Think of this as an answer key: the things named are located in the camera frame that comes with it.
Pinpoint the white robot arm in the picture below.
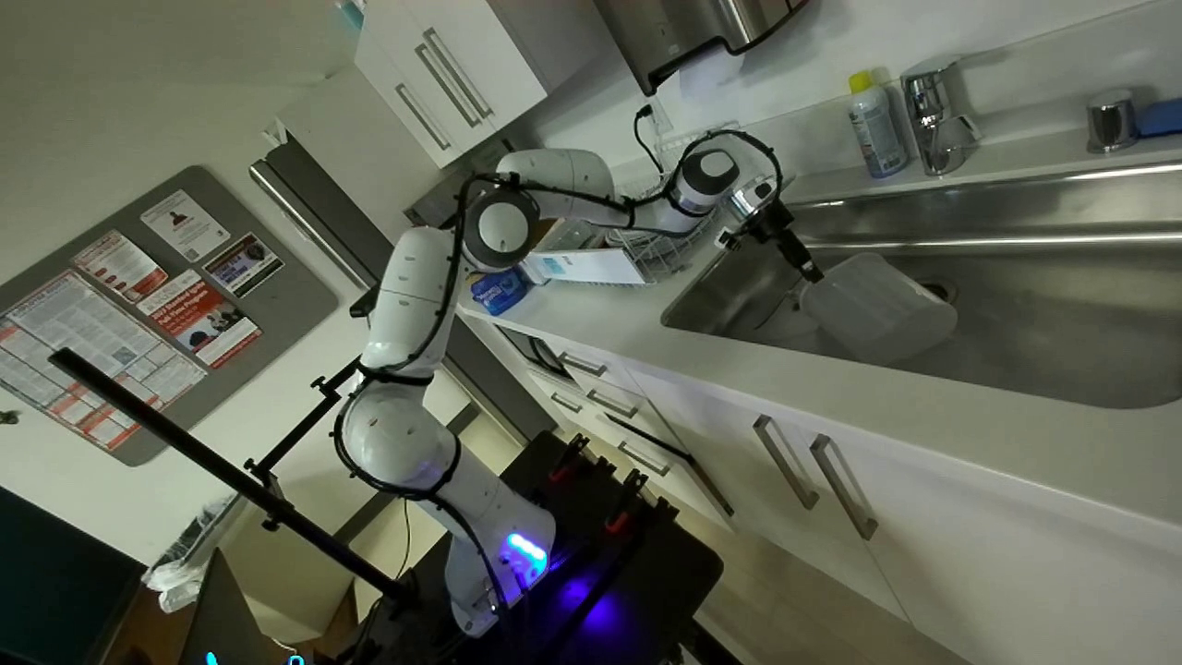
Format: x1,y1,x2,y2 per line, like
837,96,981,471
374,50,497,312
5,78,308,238
334,132,788,634

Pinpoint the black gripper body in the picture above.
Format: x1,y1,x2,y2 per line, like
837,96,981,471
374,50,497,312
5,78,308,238
733,180,824,282

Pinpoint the white blue box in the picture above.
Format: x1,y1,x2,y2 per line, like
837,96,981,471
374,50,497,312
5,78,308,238
525,248,643,290

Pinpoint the dish soap bottle yellow cap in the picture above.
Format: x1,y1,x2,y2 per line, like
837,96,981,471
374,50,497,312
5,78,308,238
845,72,912,179

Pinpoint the metal cabinet handle right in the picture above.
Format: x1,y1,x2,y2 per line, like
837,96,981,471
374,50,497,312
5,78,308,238
811,435,881,540

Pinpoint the metal cabinet handle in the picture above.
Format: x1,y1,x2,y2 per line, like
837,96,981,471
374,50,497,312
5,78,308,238
753,413,822,509
811,435,881,540

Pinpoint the blue sponge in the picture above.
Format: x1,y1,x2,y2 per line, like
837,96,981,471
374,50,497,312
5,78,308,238
1133,100,1182,137

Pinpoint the chrome faucet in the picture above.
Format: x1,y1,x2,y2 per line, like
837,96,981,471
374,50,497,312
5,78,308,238
901,58,981,179

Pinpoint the white lower cabinet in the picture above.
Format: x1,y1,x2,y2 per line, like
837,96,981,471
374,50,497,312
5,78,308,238
457,308,1182,665

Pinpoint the stainless steel sink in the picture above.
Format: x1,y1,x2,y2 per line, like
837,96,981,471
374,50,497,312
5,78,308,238
659,162,1182,413

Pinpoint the stainless range hood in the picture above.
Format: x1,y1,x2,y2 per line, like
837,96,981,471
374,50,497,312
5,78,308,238
595,0,811,96

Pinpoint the white cabinet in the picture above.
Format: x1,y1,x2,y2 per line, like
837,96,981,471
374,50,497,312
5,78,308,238
457,308,1182,665
356,0,610,165

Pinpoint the blue packet on counter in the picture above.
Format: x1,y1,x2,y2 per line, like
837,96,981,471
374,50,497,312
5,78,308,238
475,265,534,313

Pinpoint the black camera tripod pole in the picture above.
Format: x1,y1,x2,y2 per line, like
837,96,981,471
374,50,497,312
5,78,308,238
50,348,411,599

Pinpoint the grey bulletin board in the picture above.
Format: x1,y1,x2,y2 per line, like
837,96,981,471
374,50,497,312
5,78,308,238
0,165,335,465

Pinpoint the chrome sponge holder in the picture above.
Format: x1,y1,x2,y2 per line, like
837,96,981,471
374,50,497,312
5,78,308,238
1086,88,1133,155

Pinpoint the white upper cabinet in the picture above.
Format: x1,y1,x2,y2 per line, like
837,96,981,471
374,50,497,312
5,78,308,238
356,0,610,165

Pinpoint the metal cabinet handle left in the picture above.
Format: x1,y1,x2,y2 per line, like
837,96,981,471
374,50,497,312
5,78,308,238
753,413,822,509

